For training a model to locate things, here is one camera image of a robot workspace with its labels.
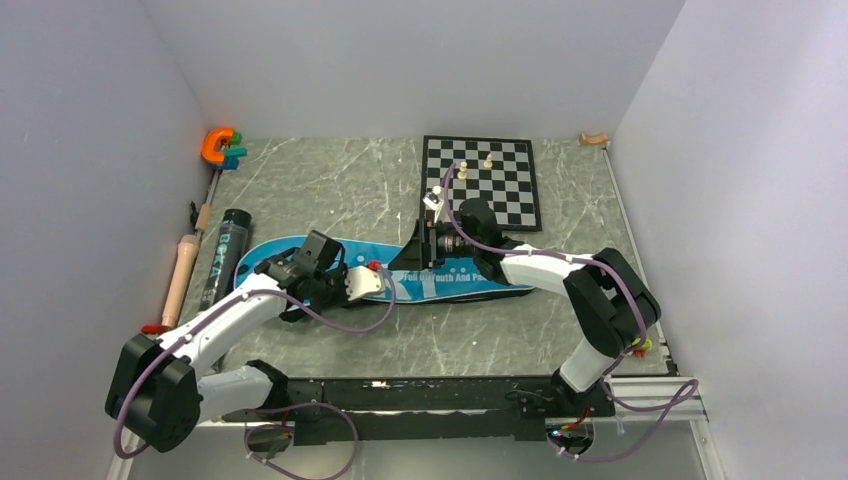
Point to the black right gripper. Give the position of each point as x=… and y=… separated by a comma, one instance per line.
x=416, y=255

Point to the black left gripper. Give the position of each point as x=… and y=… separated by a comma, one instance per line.
x=339, y=272

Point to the blue racket bag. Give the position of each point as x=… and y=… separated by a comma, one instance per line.
x=458, y=280

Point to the black shuttlecock tube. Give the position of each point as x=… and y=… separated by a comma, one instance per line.
x=229, y=247

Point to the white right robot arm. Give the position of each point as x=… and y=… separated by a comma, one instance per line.
x=612, y=304

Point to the black white chessboard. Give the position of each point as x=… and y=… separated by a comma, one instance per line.
x=510, y=187

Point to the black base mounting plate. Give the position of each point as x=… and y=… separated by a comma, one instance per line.
x=519, y=407

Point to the green teal toy blocks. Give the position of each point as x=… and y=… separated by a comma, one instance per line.
x=233, y=151

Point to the orange magnet toy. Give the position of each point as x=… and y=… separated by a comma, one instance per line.
x=215, y=144

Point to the red clamp piece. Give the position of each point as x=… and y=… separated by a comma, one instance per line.
x=155, y=330

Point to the tan wooden arch block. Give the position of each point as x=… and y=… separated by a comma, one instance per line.
x=594, y=139

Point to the colourful toy brick car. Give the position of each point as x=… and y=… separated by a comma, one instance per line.
x=641, y=347

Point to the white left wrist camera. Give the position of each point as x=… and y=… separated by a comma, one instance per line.
x=362, y=281

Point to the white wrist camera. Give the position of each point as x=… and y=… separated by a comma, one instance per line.
x=434, y=205
x=362, y=281

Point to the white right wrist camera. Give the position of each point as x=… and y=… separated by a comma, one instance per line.
x=434, y=205

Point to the beige wooden handle tool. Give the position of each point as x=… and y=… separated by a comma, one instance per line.
x=187, y=251

